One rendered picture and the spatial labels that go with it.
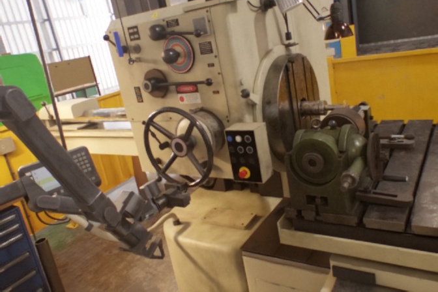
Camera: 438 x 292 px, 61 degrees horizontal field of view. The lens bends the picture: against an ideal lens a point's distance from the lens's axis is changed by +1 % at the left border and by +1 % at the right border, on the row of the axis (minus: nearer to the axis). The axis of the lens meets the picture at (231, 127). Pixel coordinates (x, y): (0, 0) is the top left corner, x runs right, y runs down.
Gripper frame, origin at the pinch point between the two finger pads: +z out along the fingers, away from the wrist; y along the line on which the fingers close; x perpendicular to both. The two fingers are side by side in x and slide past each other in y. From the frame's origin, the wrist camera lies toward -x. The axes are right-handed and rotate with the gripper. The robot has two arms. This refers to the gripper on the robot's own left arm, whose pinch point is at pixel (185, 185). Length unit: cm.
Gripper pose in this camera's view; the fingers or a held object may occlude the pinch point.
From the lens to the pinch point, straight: 168.4
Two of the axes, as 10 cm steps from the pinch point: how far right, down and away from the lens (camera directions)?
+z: 5.1, -3.2, 8.0
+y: -1.7, -9.5, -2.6
